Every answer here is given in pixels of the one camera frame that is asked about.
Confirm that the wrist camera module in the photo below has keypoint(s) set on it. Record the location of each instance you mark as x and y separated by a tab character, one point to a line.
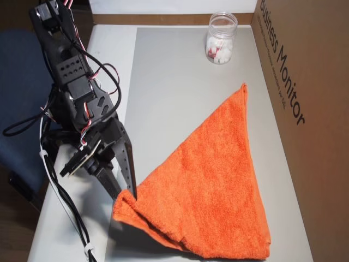
79	161

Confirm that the clear plastic jar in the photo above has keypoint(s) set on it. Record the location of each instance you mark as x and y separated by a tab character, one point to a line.
222	30

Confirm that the white and red jar contents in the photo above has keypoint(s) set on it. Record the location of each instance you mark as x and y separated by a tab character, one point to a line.
221	53

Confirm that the orange terry towel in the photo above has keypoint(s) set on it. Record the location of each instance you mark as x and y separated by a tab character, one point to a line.
218	177

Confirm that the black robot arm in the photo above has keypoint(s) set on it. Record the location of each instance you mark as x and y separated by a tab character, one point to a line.
71	68

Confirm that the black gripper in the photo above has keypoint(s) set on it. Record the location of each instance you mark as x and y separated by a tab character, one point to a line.
118	139

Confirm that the blue office chair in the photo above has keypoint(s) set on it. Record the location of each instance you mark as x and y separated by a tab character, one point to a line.
19	82

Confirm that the cardboard monitor box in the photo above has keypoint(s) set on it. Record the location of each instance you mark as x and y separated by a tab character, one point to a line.
313	163

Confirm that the brown back board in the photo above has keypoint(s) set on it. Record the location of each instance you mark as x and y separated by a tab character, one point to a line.
163	19

